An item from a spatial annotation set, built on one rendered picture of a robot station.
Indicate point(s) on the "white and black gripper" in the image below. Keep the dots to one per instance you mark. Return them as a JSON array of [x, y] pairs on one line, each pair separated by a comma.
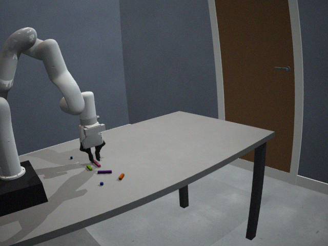
[[94, 140]]

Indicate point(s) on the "orange rod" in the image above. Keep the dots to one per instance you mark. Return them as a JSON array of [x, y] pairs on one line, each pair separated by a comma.
[[121, 176]]

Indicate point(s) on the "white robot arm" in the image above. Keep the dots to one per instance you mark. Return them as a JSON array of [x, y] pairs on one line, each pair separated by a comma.
[[25, 41]]

